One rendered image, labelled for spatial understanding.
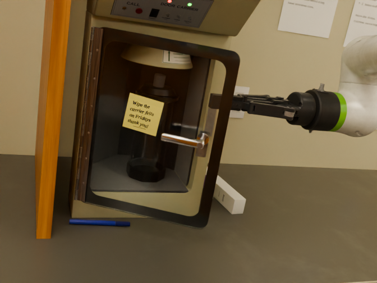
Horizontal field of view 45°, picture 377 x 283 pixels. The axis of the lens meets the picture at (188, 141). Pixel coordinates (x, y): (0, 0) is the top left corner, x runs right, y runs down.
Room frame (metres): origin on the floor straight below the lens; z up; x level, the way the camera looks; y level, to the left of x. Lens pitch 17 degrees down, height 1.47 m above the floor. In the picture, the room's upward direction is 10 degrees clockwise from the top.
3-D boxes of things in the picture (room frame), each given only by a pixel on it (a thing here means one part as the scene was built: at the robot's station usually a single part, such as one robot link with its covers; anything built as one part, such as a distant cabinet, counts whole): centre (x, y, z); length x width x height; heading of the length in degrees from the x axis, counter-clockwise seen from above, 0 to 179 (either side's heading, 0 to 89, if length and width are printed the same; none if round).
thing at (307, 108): (1.00, -0.21, 1.28); 0.09 x 0.08 x 0.07; 111
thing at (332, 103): (1.03, -0.28, 1.28); 0.09 x 0.06 x 0.12; 21
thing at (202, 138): (0.89, 0.01, 1.20); 0.10 x 0.05 x 0.03; 84
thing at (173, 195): (0.93, 0.08, 1.19); 0.30 x 0.01 x 0.40; 84
